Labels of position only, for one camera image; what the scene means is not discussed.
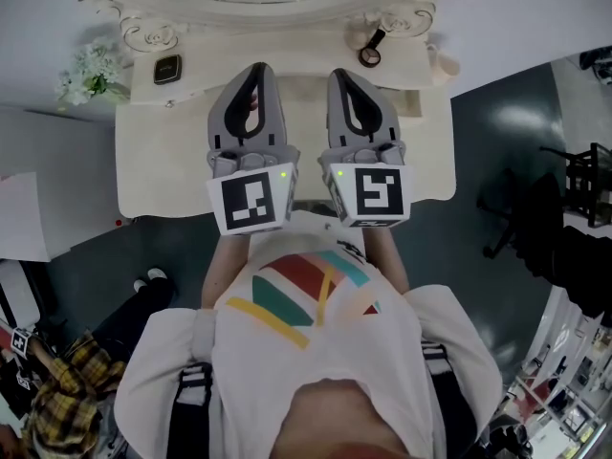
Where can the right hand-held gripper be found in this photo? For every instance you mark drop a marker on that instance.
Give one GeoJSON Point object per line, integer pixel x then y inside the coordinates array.
{"type": "Point", "coordinates": [378, 194]}

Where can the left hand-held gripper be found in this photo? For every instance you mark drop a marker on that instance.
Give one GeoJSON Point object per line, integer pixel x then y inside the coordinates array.
{"type": "Point", "coordinates": [246, 199]}

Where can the white dressing table drawer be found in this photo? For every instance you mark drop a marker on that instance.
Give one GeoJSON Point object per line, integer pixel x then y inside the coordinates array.
{"type": "Point", "coordinates": [158, 94]}

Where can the person's right forearm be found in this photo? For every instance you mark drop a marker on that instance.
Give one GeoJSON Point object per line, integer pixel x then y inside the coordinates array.
{"type": "Point", "coordinates": [385, 256]}

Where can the person's left forearm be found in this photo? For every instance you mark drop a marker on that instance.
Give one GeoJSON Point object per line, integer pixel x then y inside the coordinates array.
{"type": "Point", "coordinates": [225, 266]}

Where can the open round makeup compact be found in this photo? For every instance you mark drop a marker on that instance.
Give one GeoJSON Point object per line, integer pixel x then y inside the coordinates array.
{"type": "Point", "coordinates": [370, 54]}

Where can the white dressing table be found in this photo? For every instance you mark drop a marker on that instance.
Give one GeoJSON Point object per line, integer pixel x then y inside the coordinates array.
{"type": "Point", "coordinates": [158, 160]}

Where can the black rectangular compact case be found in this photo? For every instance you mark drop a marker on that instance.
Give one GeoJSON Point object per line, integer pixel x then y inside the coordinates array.
{"type": "Point", "coordinates": [168, 69]}

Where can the white ornate oval mirror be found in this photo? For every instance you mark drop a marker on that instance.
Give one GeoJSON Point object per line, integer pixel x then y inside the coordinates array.
{"type": "Point", "coordinates": [268, 7]}

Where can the white flower bouquet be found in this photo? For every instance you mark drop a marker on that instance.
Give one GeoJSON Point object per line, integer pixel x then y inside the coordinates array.
{"type": "Point", "coordinates": [91, 72]}

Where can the black office chair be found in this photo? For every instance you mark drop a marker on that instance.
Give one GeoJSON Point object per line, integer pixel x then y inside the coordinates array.
{"type": "Point", "coordinates": [531, 208]}

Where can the black metal rack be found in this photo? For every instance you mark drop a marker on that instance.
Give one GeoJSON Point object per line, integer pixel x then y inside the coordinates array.
{"type": "Point", "coordinates": [585, 184]}

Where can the person's white printed shirt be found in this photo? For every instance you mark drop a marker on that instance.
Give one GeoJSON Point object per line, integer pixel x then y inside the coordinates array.
{"type": "Point", "coordinates": [334, 352]}

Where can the white board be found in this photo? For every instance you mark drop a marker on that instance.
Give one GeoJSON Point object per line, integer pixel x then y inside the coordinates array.
{"type": "Point", "coordinates": [21, 215]}

